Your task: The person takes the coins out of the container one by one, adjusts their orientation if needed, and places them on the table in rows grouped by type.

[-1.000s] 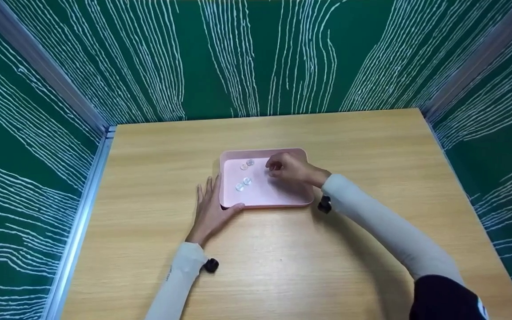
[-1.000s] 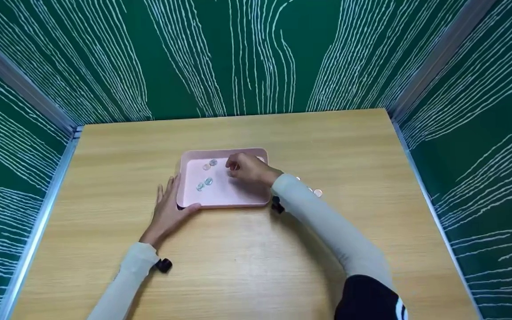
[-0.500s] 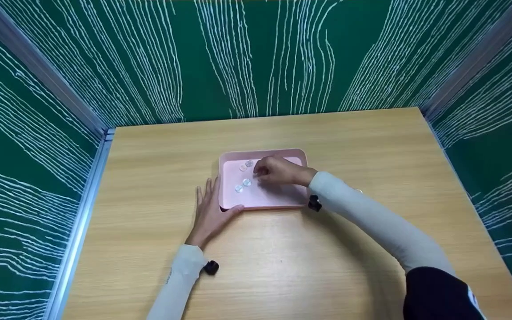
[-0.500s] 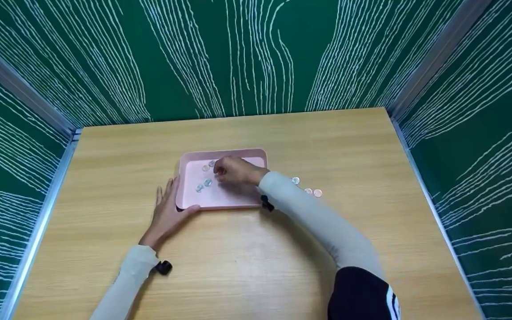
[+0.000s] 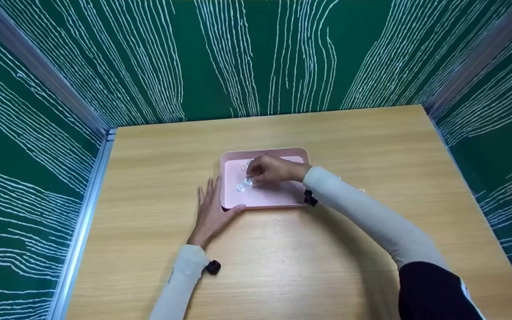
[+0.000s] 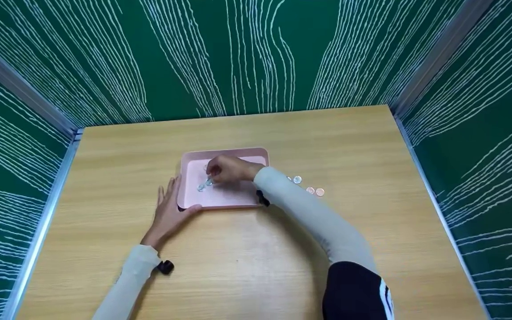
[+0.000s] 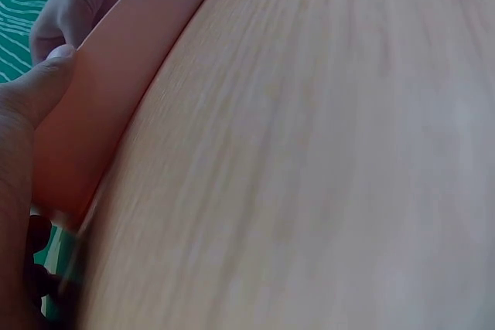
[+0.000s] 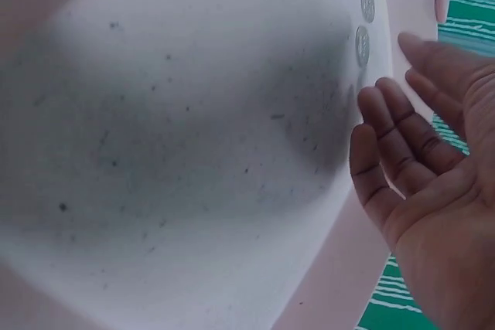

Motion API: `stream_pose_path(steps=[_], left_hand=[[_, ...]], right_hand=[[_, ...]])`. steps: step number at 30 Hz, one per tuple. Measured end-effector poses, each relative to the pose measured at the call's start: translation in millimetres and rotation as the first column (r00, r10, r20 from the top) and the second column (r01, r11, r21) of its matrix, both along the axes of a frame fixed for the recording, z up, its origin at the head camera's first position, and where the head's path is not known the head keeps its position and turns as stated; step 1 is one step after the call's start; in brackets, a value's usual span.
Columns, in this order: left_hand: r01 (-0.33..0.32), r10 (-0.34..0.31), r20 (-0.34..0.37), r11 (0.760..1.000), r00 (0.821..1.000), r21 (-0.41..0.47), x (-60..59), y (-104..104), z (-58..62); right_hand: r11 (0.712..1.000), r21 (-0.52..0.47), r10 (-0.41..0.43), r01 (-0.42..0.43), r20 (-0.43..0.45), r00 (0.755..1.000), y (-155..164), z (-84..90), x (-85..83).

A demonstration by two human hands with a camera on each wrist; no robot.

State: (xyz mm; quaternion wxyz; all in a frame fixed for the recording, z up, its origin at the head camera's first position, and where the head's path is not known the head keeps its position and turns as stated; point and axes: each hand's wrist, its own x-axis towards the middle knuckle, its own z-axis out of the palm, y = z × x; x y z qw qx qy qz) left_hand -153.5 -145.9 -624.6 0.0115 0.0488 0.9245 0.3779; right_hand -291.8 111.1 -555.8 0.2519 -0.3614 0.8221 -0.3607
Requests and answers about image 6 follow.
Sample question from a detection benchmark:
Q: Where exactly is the person's left forearm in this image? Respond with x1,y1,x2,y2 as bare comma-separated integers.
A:
92,244,162,320

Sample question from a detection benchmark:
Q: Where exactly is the person's right hand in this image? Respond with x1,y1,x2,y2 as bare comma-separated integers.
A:
205,155,266,184

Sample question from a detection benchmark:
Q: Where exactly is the pink plastic tray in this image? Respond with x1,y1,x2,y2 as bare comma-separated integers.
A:
177,147,270,211

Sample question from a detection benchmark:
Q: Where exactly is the person's left hand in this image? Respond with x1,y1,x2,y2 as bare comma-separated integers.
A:
141,176,203,252

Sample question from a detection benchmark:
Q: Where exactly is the person's right forearm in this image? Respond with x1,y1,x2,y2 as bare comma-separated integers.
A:
253,166,395,320

